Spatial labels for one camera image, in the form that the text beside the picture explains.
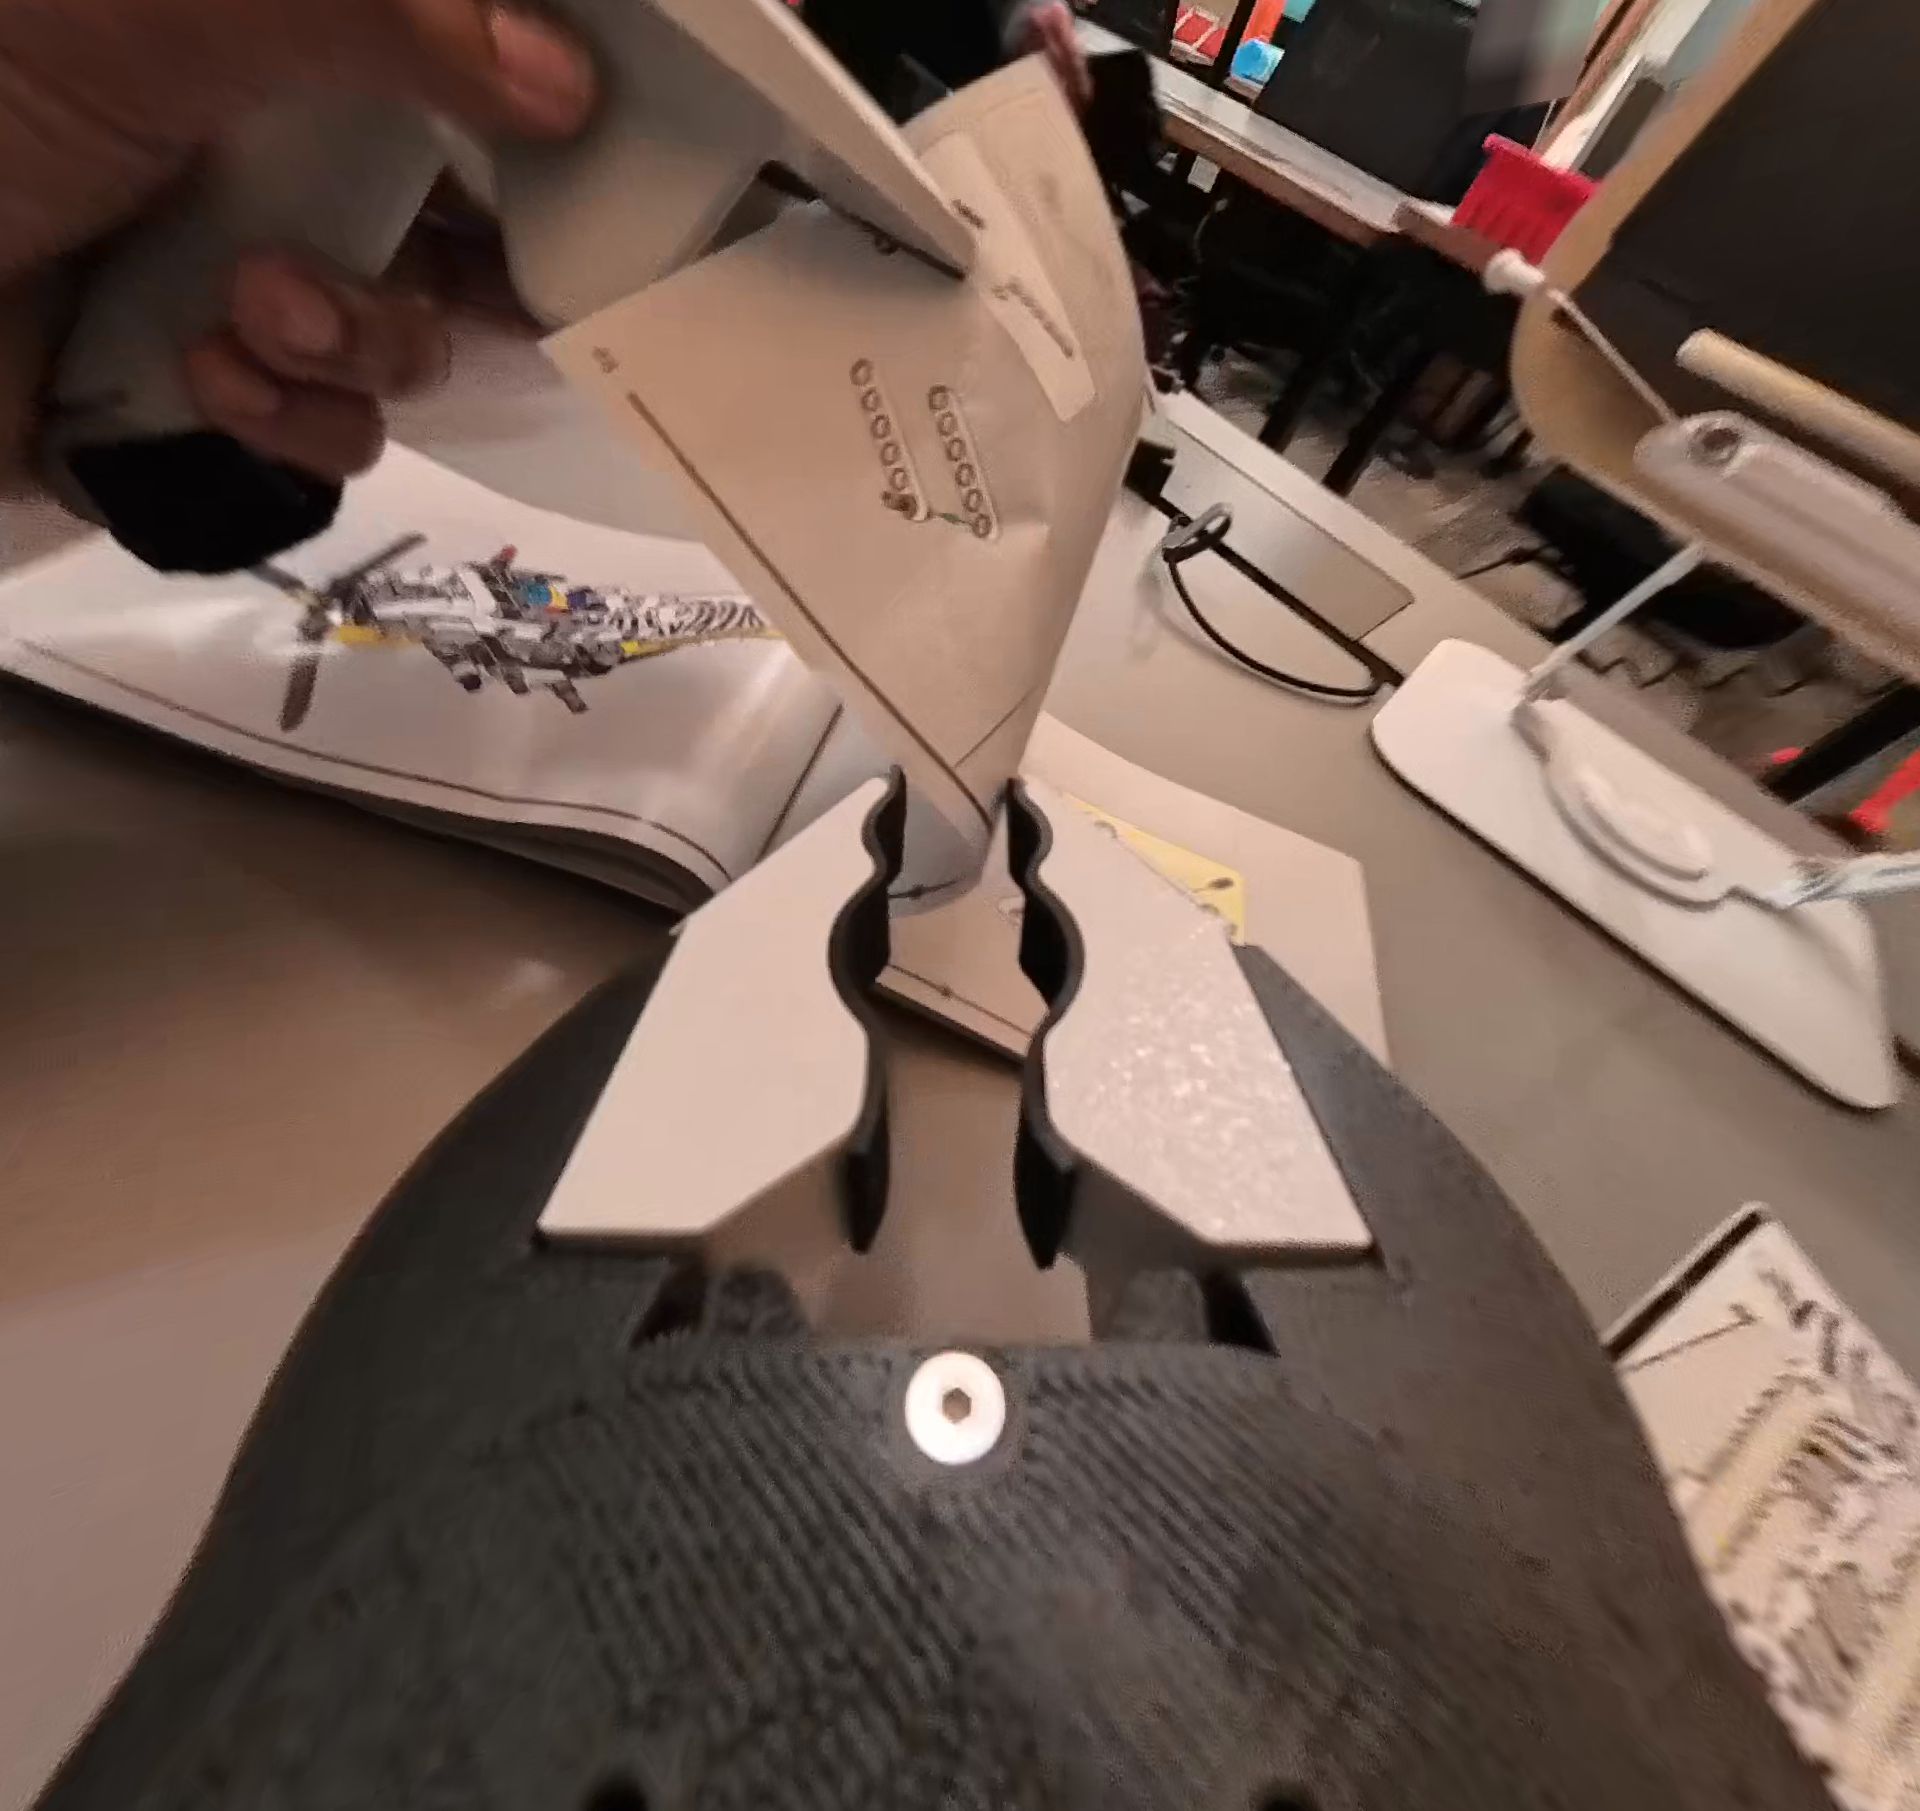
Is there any wooden table with black legs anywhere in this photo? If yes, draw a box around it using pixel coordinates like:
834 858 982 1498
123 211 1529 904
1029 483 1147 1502
1078 20 1521 497

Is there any person's left hand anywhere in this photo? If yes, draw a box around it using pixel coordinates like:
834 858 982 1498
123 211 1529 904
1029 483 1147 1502
0 0 602 495

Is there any white tablet stand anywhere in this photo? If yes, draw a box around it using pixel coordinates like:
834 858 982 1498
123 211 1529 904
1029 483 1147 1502
1372 325 1920 1111

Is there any wood-framed tablet screen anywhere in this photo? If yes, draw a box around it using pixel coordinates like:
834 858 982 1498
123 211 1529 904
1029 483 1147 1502
1506 0 1920 675

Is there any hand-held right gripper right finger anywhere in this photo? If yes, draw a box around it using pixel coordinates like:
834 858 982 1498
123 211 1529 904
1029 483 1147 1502
1001 779 1376 1319

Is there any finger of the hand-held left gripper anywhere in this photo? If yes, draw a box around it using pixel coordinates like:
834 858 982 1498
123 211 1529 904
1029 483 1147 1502
487 0 980 332

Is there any zebra striped sticker sheet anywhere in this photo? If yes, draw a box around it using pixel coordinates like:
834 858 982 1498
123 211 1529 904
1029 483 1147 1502
1602 1205 1920 1811

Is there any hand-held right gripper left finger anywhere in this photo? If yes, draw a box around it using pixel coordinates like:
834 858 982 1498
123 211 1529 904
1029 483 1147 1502
536 769 912 1303

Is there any white lego instruction booklet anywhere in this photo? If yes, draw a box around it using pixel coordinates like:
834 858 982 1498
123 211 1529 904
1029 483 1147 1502
0 52 1393 1071

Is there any black cable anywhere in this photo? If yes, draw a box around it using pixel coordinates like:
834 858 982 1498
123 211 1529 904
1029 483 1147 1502
1162 503 1404 704

